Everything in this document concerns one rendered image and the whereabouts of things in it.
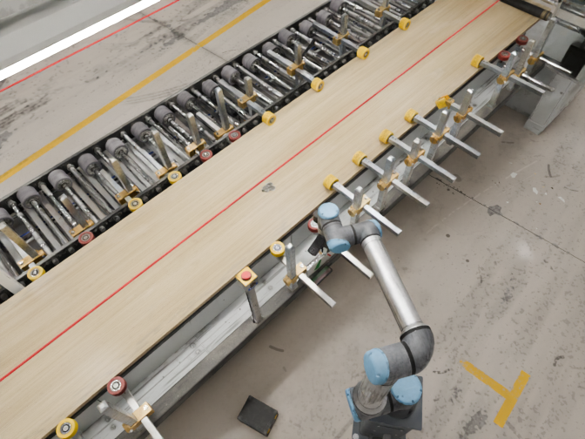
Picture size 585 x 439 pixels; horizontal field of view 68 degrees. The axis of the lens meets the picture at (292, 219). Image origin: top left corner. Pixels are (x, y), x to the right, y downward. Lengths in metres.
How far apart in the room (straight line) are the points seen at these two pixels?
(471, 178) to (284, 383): 2.26
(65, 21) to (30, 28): 0.08
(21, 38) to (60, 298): 1.59
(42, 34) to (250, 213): 1.56
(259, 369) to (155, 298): 1.02
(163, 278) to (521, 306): 2.43
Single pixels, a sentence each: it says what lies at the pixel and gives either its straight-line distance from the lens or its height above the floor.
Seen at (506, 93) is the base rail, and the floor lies 0.70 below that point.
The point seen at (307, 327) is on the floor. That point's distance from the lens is 3.11.
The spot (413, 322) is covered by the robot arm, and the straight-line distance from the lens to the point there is 1.66.
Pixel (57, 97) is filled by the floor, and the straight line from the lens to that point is 5.11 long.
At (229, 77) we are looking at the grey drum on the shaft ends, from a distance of 3.40.
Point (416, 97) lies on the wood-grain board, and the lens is 3.16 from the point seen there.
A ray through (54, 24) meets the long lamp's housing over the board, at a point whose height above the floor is 2.36.
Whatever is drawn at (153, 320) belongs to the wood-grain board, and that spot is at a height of 0.90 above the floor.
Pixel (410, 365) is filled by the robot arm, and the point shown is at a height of 1.44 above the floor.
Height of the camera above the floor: 2.94
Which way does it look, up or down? 57 degrees down
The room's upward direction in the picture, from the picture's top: 3 degrees counter-clockwise
